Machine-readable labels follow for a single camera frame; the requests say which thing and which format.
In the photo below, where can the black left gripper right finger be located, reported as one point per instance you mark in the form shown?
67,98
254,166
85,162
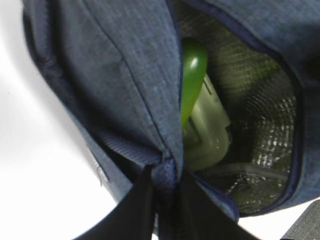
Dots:
194,216

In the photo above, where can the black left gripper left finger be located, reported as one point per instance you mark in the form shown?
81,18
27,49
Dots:
133,218

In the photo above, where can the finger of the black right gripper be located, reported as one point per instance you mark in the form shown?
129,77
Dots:
307,226

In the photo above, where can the green lid glass container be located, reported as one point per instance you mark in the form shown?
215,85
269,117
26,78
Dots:
206,138

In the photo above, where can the dark blue lunch bag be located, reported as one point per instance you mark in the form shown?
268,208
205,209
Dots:
117,67

